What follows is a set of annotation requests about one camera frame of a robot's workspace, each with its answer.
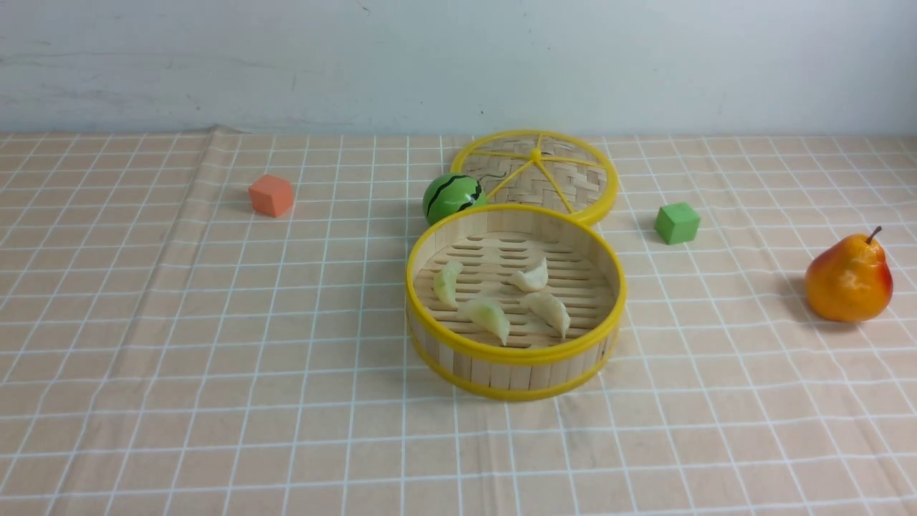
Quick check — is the white dumpling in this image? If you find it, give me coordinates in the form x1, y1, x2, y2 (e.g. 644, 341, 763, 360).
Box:
508, 256, 548, 292
519, 292, 571, 340

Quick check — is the toy watermelon ball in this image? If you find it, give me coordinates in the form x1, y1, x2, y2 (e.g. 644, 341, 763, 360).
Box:
422, 173, 489, 226

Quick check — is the bamboo steamer lid yellow rim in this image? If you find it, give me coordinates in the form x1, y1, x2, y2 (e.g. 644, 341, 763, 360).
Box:
449, 128, 620, 226

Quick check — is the pale green dumpling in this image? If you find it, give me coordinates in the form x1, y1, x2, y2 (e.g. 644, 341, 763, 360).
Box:
458, 298, 511, 346
433, 261, 463, 310

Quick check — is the beige checkered tablecloth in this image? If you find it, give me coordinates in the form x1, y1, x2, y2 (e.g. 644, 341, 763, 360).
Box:
1, 128, 916, 515

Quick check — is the green cube block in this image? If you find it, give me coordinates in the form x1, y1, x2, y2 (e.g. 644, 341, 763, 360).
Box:
654, 202, 701, 245

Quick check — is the orange yellow pear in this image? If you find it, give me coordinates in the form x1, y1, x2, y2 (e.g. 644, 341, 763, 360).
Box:
805, 226, 893, 323

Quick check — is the bamboo steamer tray yellow rim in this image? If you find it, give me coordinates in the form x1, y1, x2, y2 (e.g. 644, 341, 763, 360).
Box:
405, 204, 628, 401

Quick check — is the orange cube block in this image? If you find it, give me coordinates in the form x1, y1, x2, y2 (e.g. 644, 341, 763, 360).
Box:
248, 174, 294, 218

